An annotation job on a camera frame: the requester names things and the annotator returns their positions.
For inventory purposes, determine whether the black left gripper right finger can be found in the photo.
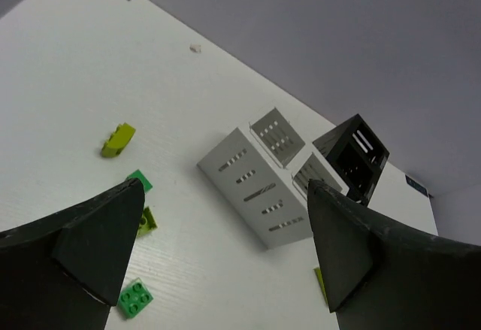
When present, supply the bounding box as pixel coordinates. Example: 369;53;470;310
307;180;480;329

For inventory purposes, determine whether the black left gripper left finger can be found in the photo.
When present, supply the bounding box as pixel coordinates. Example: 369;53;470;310
1;179;145;329

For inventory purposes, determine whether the lime square lego brick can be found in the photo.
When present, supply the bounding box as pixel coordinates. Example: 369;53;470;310
136;207;158;238

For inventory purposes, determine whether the lime curved lego brick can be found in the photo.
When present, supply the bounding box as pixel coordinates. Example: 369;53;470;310
100;123;136;158

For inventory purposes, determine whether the green 2x4 lego plate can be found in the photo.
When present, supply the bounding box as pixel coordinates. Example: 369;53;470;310
314;267;328;303

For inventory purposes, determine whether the green 2x2 lego brick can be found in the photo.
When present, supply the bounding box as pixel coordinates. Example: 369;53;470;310
116;278;153;319

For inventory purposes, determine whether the blue corner label right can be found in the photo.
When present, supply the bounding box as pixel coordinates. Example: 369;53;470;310
405;175;430;198

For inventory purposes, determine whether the black two-compartment container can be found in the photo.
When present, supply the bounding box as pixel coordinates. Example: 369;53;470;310
313;114;390;206

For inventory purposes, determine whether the green sloped lego brick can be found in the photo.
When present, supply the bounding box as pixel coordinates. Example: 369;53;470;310
126;169;153;193

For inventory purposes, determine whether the white two-compartment container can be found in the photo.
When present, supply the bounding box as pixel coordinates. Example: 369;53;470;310
198;108;349;249

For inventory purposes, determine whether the white paper scrap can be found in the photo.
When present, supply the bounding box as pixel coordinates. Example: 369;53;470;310
189;44;201;53

